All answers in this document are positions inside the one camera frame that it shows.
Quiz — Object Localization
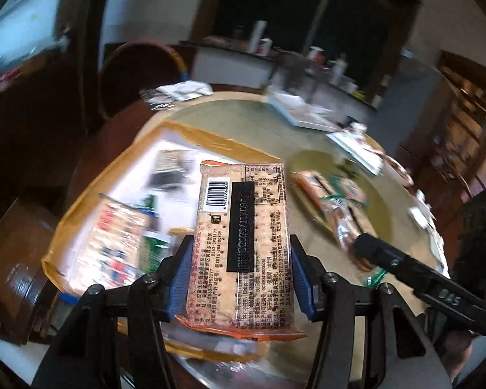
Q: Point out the white green striped snack packet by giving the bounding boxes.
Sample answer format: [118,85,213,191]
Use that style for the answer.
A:
[140,194,175,272]

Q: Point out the dark kitchen counter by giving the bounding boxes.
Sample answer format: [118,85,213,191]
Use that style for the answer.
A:
[180,38,379,110]

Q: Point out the orange cracker packet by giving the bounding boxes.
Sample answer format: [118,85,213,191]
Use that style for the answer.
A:
[294,170,373,272]

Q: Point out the wooden cabinet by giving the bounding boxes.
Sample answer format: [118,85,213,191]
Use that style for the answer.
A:
[405,51,486,195]

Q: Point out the orange-edged clear cracker packet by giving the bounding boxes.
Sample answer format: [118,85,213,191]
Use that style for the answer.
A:
[174,161,306,342]

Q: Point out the white cylinder roll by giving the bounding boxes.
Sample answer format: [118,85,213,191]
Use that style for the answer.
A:
[249,20,266,53]

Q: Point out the white plastic wrappers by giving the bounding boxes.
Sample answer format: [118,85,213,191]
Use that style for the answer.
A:
[409,200,446,268]

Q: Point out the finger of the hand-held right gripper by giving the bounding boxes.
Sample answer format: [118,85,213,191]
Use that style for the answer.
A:
[353,233,486,336]

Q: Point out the brown cardboard carton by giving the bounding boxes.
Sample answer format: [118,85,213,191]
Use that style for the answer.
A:
[0,196,61,345]

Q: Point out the green-edged snack packet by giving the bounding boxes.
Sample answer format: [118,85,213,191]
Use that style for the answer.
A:
[320,172,369,211]

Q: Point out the grey refrigerator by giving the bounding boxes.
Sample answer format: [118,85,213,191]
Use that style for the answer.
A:
[383,54,448,159]

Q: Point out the large red-blue print cracker packet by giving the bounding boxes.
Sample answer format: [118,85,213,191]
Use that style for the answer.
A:
[75,200,155,288]

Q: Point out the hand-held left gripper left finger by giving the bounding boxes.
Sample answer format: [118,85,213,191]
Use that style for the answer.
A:
[32,235,195,389]

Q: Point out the white plastic bag near chair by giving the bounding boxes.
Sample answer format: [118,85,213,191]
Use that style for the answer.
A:
[140,81,213,110]

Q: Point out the dark wooden chair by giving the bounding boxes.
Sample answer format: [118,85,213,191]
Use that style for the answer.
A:
[99,41,187,120]

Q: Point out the red-white packet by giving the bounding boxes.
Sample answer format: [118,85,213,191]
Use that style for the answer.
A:
[383,156,414,187]

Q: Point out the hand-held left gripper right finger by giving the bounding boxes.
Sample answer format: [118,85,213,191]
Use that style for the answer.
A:
[289,233,454,389]

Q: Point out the dark printed snack packet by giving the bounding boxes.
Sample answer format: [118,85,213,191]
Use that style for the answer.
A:
[148,150,199,199]

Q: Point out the yellow taped cardboard box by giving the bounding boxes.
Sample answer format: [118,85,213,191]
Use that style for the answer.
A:
[40,121,284,367]

